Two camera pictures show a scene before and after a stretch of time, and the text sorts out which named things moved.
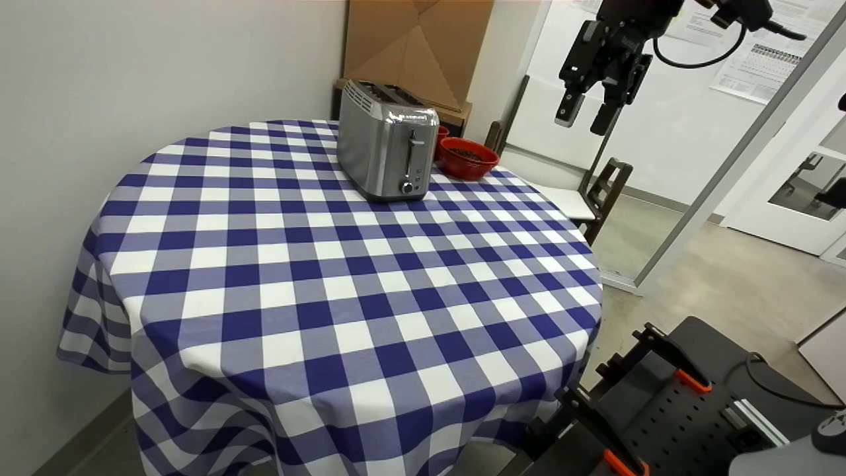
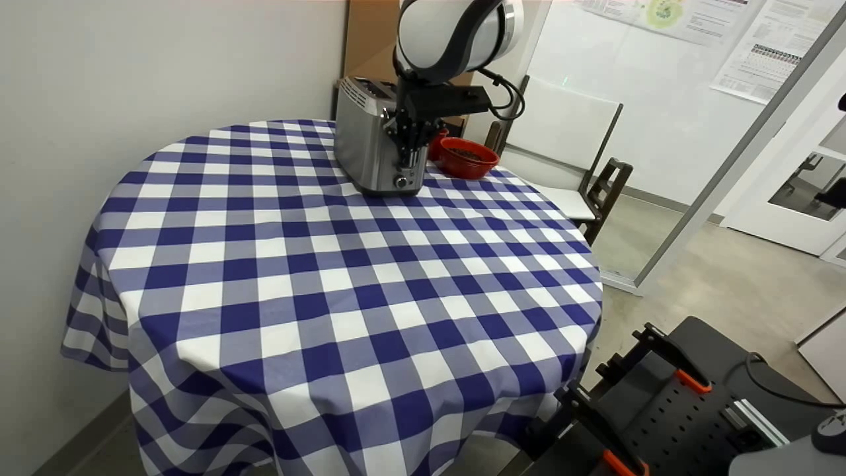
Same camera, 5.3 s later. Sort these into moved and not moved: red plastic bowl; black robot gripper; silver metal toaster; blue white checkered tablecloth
Moved: black robot gripper
Not moved: silver metal toaster; red plastic bowl; blue white checkered tablecloth
